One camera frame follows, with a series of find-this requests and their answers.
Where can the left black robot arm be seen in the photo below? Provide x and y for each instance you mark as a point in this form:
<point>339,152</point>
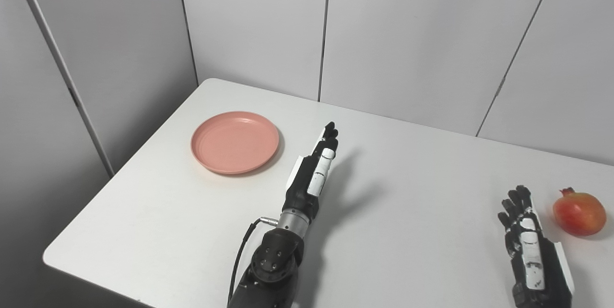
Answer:
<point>273,269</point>

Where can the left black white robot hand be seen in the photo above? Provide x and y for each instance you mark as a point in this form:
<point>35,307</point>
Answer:
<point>302,185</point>

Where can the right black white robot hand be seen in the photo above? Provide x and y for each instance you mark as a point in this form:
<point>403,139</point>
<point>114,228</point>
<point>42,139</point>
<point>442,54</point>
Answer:
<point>542,269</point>

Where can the red pomegranate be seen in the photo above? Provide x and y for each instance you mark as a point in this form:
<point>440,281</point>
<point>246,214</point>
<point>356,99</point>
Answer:
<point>579,214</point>

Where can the pink round plate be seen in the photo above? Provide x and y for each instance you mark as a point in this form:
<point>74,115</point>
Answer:
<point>235,142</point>

